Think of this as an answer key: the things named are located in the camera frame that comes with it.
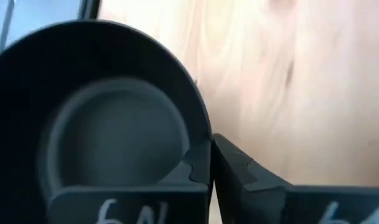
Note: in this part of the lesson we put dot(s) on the dark window frame post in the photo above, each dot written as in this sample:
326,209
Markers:
89,9

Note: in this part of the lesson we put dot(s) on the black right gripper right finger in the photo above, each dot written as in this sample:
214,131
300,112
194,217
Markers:
270,202

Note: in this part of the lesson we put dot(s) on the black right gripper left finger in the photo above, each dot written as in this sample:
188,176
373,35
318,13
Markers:
130,202

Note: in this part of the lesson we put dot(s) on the black shallow bowl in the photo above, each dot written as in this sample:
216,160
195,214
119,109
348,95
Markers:
36,77

